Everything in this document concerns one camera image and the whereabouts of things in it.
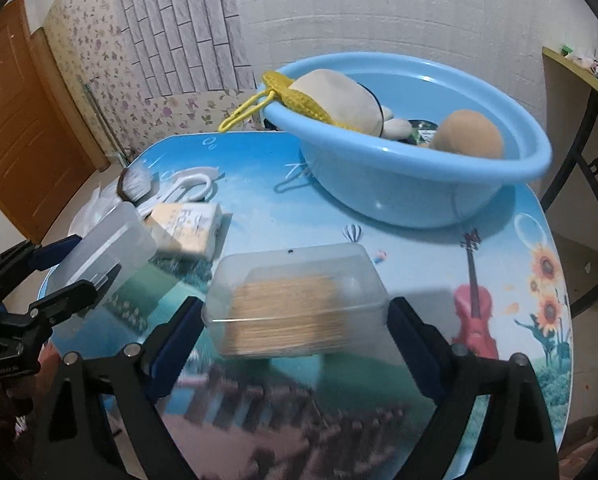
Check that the yellow mesh scrubber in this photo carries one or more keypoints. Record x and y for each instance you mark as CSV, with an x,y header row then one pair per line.
x,y
299,97

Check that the small green item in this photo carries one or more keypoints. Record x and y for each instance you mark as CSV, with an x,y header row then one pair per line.
x,y
567,50

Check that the wooden door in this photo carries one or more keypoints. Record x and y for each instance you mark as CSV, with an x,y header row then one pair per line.
x,y
24,135

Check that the beige tissue packet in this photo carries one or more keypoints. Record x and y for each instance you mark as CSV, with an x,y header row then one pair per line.
x,y
189,225

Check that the desk with black legs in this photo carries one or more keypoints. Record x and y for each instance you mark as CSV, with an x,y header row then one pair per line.
x,y
561,62

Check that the brown plush toy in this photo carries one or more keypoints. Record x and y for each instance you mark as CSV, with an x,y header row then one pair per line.
x,y
469,132

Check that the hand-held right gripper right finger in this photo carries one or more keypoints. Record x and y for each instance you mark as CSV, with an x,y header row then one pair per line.
x,y
410,342

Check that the blue plastic basin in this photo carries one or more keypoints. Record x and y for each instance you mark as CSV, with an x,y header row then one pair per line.
x,y
404,185

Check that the beige plush toy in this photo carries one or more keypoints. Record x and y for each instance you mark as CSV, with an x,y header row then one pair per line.
x,y
329,95

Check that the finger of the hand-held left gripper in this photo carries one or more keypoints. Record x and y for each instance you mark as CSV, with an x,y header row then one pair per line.
x,y
66,302
54,255

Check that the clear plastic box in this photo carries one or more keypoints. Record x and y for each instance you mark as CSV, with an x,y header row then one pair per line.
x,y
109,240

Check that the metal rod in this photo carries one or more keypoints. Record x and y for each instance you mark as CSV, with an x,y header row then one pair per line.
x,y
95,110

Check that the white plastic hook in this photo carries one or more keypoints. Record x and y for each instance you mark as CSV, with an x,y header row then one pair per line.
x,y
199,175

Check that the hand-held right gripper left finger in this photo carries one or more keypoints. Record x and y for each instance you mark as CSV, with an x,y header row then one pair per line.
x,y
179,345

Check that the clear box of toothpicks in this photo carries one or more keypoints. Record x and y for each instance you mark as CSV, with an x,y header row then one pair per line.
x,y
289,305

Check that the dark green packet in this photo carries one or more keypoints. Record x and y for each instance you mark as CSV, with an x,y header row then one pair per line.
x,y
421,132

